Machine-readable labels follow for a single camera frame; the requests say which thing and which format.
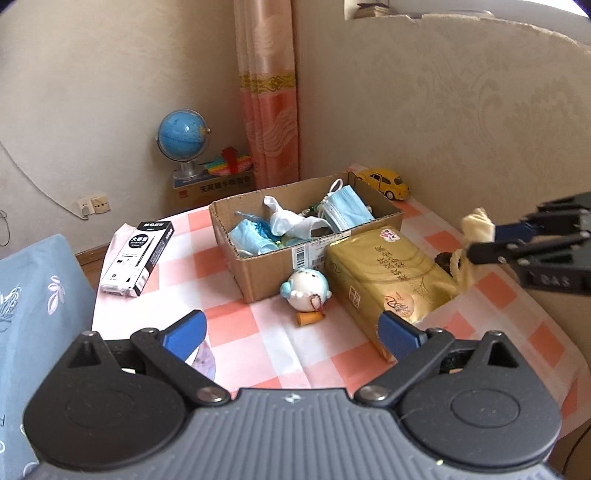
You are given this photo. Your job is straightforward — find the blue face mask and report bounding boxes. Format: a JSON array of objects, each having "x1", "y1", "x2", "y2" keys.
[{"x1": 320, "y1": 179, "x2": 376, "y2": 232}]

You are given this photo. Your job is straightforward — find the blue floral cushion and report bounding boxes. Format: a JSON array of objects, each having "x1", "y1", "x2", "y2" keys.
[{"x1": 0, "y1": 233, "x2": 100, "y2": 480}]

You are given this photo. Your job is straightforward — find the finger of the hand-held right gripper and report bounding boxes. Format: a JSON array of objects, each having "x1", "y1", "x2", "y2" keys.
[
  {"x1": 493, "y1": 193, "x2": 591, "y2": 244},
  {"x1": 467, "y1": 233, "x2": 591, "y2": 268}
]

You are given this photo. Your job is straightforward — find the brown cardboard box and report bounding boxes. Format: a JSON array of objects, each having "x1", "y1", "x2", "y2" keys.
[{"x1": 209, "y1": 171, "x2": 404, "y2": 304}]

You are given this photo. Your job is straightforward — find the white and blue plush keychain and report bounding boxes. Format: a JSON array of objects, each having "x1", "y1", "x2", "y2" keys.
[{"x1": 280, "y1": 269, "x2": 333, "y2": 328}]

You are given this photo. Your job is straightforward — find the white cable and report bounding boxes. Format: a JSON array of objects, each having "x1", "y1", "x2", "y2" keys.
[{"x1": 0, "y1": 138, "x2": 84, "y2": 217}]

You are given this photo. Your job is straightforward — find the cream cloth toy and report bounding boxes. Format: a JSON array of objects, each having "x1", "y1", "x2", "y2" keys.
[{"x1": 450, "y1": 208, "x2": 497, "y2": 291}]

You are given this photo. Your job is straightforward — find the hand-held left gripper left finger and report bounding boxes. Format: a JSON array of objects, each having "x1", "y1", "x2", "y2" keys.
[{"x1": 65, "y1": 310, "x2": 232, "y2": 408}]

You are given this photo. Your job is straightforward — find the cardboard carton under globe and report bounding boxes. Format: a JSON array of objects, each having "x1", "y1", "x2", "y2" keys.
[{"x1": 172, "y1": 168, "x2": 256, "y2": 210}]

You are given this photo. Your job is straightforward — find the colourful bubble toy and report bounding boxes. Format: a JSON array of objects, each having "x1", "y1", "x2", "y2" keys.
[{"x1": 203, "y1": 148, "x2": 254, "y2": 177}]

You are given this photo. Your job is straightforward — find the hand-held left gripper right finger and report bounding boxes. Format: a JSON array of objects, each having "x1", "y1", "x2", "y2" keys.
[{"x1": 355, "y1": 310, "x2": 532, "y2": 408}]

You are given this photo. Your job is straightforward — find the yellow toy car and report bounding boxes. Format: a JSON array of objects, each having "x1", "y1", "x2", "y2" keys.
[{"x1": 357, "y1": 167, "x2": 411, "y2": 201}]

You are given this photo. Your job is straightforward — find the black and white pen box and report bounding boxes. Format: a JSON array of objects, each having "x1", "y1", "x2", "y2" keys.
[{"x1": 99, "y1": 220, "x2": 175, "y2": 298}]

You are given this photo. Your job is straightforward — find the gold tissue pack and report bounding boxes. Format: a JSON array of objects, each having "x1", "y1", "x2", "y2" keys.
[{"x1": 324, "y1": 227, "x2": 459, "y2": 363}]

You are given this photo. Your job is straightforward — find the light blue cloth pouch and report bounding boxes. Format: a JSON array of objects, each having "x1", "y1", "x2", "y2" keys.
[{"x1": 229, "y1": 219, "x2": 280, "y2": 256}]

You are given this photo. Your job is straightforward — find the white tissue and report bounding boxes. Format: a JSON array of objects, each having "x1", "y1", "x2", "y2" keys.
[{"x1": 263, "y1": 196, "x2": 332, "y2": 237}]

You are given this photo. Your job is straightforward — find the blue desk globe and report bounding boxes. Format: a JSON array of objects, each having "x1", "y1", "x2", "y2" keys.
[{"x1": 156, "y1": 108, "x2": 212, "y2": 182}]

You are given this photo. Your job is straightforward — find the clear jar with white lid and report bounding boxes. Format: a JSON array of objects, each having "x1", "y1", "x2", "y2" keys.
[{"x1": 184, "y1": 342, "x2": 218, "y2": 383}]

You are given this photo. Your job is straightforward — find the pink patterned curtain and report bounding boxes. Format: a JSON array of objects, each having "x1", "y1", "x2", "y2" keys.
[{"x1": 233, "y1": 0, "x2": 301, "y2": 190}]

